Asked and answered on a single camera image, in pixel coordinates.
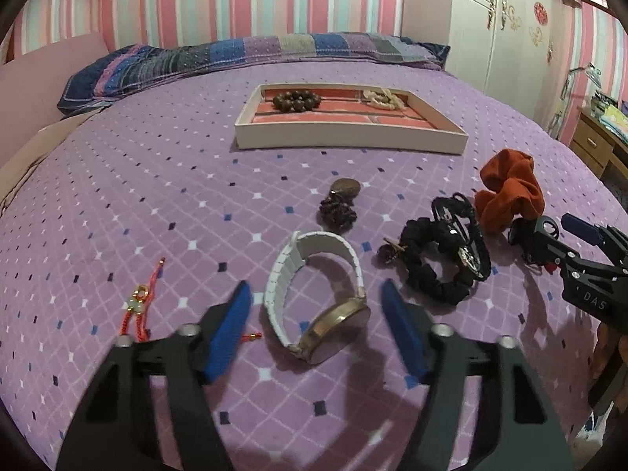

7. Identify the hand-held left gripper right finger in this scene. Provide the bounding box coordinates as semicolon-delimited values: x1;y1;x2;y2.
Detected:
380;277;575;471

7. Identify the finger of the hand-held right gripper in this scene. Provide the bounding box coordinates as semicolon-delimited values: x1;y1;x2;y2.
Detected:
562;213;628;268
527;216;581;276

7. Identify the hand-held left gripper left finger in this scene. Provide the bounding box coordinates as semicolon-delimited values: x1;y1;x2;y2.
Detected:
56;279;256;471

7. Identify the thick black hair tie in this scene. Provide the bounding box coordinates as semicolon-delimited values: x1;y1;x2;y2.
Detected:
508;218;529;249

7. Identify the white band wristwatch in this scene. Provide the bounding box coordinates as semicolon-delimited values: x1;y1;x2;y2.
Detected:
264;230;372;366

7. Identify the orange scrunchie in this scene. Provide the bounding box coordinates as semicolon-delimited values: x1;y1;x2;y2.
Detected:
473;148;546;234

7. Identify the black braided leather bracelet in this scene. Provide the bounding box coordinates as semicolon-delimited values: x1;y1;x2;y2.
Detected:
431;192;493;283

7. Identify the red string bracelet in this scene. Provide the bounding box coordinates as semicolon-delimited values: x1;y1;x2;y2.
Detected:
120;257;263;344

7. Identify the black scrunchie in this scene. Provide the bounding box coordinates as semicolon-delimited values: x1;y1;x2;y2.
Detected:
400;216;484;301

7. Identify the brown teardrop pendant necklace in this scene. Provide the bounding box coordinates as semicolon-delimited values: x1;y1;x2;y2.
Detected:
318;177;363;230

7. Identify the white tray with red lining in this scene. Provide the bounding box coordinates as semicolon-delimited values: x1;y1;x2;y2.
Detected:
234;83;469;155

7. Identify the person's right hand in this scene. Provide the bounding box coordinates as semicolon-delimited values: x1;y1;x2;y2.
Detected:
591;323;617;384

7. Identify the small dark hair clip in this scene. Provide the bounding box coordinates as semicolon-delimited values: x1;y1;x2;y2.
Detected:
377;238;405;263

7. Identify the wooden desk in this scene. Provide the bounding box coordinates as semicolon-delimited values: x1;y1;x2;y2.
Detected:
569;105;628;182

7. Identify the stack of books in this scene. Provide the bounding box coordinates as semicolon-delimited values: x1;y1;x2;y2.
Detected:
591;91;628;133

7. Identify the floral patterned cloth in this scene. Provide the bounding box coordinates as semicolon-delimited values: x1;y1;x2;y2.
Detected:
574;402;616;447

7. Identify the purple diamond-pattern bedspread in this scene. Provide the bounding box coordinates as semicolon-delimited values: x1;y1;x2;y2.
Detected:
0;56;628;471

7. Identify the desk lamp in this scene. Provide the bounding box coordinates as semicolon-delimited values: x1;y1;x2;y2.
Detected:
554;63;605;133

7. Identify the white wardrobe with decals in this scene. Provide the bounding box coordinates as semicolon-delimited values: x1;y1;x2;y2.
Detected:
402;0;584;133

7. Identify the beige bed sheet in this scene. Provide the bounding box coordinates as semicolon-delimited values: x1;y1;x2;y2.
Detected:
0;108;101;209

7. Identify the blue purple striped pillow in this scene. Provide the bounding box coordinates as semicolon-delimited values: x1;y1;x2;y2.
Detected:
57;33;451;113

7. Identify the pink headboard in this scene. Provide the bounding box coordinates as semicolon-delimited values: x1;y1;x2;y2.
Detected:
0;32;111;133

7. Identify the cream bead bracelet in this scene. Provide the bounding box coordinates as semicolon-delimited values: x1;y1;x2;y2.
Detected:
363;87;405;111

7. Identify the brown wooden bead bracelet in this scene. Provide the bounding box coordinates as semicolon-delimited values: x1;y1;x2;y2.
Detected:
272;89;325;113

